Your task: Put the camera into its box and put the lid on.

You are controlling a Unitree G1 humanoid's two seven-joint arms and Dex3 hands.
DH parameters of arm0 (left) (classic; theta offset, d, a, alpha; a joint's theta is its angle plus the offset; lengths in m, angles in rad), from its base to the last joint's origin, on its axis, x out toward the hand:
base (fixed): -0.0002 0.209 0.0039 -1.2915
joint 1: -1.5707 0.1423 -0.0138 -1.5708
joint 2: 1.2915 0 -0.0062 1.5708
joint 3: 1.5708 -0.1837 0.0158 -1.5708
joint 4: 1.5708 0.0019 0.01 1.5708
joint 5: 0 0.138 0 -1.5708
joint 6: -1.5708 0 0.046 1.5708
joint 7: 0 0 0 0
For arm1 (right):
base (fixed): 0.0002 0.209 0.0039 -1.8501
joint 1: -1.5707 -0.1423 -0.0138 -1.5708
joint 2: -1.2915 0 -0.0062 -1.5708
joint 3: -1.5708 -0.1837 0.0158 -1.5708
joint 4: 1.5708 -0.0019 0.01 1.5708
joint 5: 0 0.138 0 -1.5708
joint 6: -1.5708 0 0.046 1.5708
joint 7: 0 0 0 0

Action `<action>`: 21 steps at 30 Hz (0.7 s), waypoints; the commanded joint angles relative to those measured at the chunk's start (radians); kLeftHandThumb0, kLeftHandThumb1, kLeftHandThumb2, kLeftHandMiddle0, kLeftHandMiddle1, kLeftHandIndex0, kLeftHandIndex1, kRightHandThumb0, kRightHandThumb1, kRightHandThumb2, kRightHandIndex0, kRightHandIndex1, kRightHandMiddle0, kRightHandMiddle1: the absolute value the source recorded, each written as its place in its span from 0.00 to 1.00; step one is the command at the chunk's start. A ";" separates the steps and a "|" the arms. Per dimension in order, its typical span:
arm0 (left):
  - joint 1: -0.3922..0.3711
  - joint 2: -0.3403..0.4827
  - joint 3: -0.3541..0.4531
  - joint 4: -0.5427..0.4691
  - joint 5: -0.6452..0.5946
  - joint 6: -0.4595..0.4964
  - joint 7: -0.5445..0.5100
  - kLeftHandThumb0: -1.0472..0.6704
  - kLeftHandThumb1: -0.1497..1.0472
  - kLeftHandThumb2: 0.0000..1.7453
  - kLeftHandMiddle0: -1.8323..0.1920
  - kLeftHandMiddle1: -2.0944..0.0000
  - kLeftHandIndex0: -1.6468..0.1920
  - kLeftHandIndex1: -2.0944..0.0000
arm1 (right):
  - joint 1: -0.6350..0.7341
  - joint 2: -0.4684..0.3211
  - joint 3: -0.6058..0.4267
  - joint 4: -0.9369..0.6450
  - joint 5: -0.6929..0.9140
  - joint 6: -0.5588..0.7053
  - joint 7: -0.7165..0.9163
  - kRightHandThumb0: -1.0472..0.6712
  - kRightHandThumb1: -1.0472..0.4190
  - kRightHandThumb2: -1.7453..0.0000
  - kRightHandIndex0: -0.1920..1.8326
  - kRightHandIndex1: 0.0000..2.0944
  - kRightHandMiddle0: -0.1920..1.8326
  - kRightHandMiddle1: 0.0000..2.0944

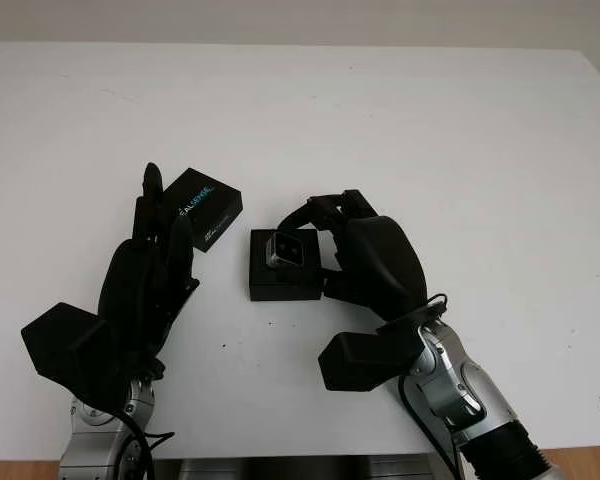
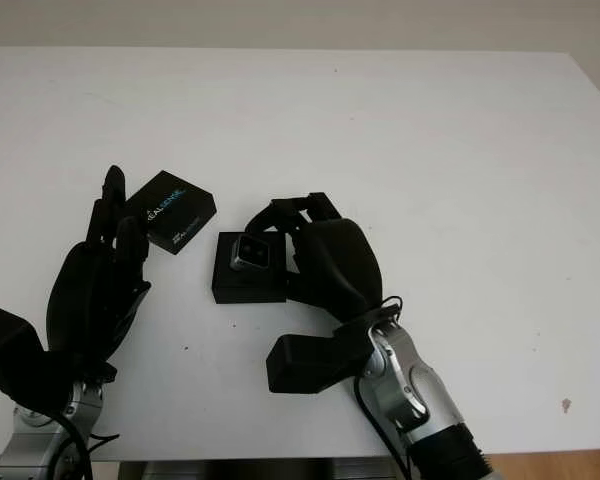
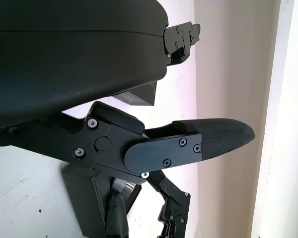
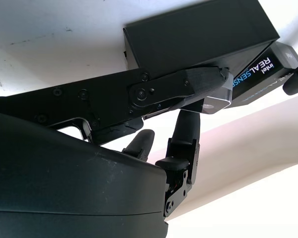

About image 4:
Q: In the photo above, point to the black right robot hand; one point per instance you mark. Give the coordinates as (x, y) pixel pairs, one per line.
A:
(64, 186)

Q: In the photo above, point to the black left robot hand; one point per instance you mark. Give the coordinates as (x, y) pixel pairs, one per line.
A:
(294, 84)

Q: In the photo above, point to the small silver depth camera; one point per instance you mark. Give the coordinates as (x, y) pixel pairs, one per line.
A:
(218, 101)

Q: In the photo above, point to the black RealSense box lid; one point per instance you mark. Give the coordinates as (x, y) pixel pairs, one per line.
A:
(260, 74)

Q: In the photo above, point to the black box base with insert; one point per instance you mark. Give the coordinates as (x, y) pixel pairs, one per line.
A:
(196, 34)

